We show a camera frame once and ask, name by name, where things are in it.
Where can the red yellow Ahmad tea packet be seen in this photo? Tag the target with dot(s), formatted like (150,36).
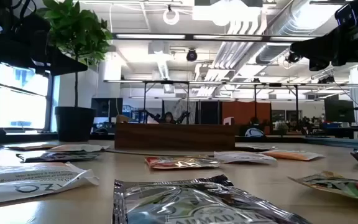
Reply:
(182,162)

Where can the black computer monitor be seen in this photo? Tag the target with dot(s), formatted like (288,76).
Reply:
(339,110)
(106,107)

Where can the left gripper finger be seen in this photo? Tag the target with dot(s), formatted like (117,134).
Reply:
(54,71)
(68,60)

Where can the small green potted plant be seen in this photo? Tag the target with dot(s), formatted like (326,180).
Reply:
(281,127)

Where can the orange partition wall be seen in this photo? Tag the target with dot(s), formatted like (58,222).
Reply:
(244,112)

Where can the wooden three-compartment tea box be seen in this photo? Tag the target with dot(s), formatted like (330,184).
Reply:
(174,137)

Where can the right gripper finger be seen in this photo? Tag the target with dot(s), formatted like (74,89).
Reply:
(320,65)
(319,48)

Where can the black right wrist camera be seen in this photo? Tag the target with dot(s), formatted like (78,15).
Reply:
(346,14)

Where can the person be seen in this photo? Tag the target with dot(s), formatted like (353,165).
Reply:
(294,124)
(168,118)

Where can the yellow orange Ahmad tea packet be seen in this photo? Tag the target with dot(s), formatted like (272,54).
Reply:
(346,186)

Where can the silver ventilation duct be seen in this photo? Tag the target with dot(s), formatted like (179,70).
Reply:
(291,28)

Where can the black background robot arm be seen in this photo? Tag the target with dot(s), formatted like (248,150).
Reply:
(182,116)
(151,117)

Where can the green potted plant black pot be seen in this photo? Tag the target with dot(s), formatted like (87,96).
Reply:
(73,31)

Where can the black overhead camera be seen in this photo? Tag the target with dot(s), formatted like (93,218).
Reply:
(191,55)

